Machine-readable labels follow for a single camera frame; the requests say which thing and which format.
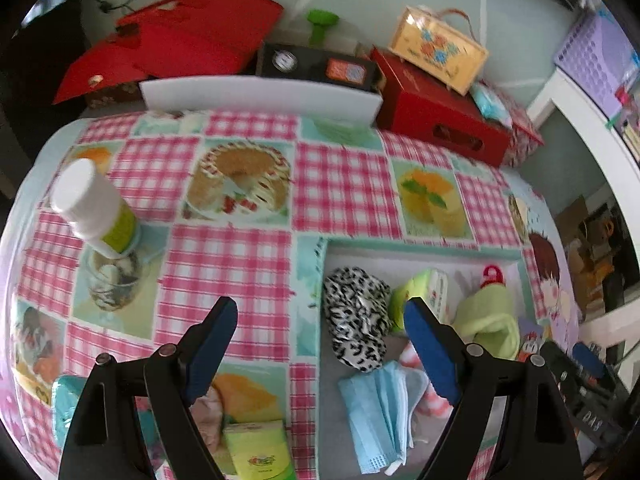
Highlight purple cartoon packet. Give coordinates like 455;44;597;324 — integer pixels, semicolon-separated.
517;317;546;361

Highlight pink small bag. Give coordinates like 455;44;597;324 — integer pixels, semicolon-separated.
190;385;226;456

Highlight light blue wet wipes pack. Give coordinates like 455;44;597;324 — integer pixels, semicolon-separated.
470;80;515;128

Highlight red gift box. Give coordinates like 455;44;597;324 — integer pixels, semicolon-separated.
371;47;513;168

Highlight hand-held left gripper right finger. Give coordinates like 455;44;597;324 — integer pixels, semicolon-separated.
403;297;583;480

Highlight leopard print cloth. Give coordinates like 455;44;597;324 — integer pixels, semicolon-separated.
322;266;393;373

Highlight light green cloth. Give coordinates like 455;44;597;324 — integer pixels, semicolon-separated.
452;282;521;361

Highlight black machine with screen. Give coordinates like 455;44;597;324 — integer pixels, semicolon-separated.
0;0;91;196

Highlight blue face mask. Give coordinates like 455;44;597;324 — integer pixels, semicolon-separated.
338;360;431;476

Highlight yellow green tissue pack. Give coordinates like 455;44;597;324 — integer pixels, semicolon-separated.
222;420;296;478

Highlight pink striped cloth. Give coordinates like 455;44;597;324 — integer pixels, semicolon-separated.
397;342;458;418

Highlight purple perforated file basket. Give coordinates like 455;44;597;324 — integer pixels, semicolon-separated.
552;10;640;118

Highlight black flat box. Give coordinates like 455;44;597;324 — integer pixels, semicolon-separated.
256;41;386;96

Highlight pink checkered printed tablecloth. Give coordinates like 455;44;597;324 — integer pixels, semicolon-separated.
0;107;583;480

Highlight teal-edged white shallow tray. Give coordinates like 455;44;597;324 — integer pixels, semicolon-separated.
295;237;576;480

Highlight teal packet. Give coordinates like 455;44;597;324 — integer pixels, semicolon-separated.
51;375;156;461

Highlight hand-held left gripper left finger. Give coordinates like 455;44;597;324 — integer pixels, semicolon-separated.
58;296;239;480

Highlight golden gift box with handle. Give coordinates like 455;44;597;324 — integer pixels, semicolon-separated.
387;5;490;96

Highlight red patterned box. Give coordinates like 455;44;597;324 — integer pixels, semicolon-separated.
500;95;543;168

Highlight white bottle green label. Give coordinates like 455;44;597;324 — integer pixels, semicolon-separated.
50;158;142;257

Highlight stack of books and papers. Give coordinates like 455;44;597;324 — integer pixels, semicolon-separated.
607;55;640;161

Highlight cardboard boxes under desk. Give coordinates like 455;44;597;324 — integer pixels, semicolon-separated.
555;195;631;311

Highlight green white tissue pack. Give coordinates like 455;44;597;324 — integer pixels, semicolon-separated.
387;268;449;333

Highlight white desk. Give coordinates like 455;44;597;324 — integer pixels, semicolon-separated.
525;67;640;346

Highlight red scrunchie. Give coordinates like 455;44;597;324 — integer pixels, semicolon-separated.
480;263;506;288

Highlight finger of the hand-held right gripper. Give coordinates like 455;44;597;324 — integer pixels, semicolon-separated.
572;342;613;383
541;341;583;396

